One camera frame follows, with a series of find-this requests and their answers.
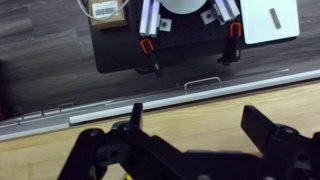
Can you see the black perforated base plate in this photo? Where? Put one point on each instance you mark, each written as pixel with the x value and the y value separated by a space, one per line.
pixel 186 40

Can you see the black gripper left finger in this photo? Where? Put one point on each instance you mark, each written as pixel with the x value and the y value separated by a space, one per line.
pixel 133 146

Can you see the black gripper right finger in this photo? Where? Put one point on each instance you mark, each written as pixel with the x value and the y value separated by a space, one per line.
pixel 260 128

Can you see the aluminium table edge rail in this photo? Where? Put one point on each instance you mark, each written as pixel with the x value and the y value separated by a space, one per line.
pixel 200 95

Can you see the aluminium extrusion profile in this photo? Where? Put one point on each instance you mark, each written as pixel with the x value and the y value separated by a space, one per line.
pixel 227 10
pixel 149 16

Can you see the cardboard box with barcode label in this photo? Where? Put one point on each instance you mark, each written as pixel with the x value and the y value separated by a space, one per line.
pixel 108 13

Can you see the small grey bar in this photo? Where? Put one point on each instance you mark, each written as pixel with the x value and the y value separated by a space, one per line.
pixel 275 18

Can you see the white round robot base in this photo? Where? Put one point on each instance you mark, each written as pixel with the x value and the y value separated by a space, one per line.
pixel 182 6

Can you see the small metal corner bracket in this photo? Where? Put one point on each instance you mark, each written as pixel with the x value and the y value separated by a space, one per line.
pixel 165 25
pixel 209 16

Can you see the orange and black clamp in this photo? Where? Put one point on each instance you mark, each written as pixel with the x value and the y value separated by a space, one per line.
pixel 154 58
pixel 232 46

